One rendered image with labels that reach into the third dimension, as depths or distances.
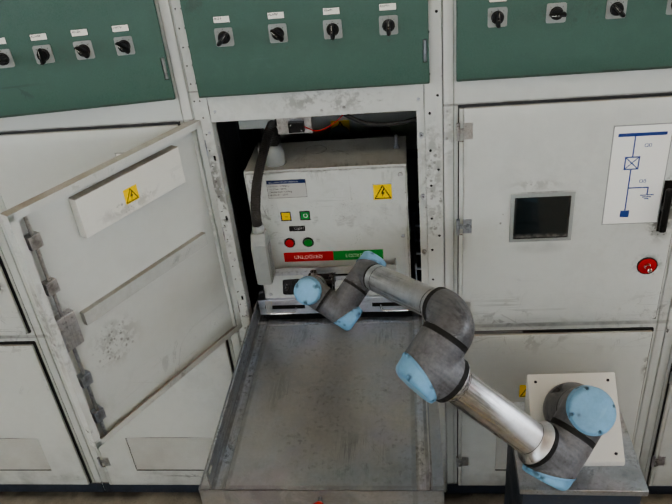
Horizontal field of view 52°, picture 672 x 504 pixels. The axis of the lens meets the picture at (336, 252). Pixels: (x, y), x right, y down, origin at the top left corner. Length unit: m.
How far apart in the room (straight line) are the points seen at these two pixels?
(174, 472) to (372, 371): 1.12
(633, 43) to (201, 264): 1.36
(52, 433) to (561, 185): 2.08
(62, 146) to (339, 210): 0.84
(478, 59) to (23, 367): 1.89
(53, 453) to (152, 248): 1.27
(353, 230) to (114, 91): 0.80
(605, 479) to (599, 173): 0.82
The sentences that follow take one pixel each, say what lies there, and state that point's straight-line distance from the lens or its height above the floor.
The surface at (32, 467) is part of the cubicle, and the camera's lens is 3.17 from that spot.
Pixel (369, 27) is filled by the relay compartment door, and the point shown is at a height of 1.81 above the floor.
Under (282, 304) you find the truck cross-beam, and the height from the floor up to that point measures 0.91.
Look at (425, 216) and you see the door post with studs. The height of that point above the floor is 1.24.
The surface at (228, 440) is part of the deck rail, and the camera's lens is 1.97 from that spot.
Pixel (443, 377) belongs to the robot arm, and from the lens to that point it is 1.56.
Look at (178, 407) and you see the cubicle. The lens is 2.66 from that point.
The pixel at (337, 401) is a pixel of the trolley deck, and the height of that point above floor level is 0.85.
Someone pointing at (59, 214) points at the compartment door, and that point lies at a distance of 1.80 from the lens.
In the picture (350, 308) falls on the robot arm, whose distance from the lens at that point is 1.87.
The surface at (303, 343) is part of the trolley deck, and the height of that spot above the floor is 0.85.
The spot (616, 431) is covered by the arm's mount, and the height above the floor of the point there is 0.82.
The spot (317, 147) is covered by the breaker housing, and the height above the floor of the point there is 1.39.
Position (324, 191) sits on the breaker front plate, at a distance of 2.09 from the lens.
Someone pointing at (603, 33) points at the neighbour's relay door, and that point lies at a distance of 1.92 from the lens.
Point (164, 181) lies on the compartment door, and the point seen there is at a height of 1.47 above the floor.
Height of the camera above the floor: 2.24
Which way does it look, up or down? 31 degrees down
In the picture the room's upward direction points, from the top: 6 degrees counter-clockwise
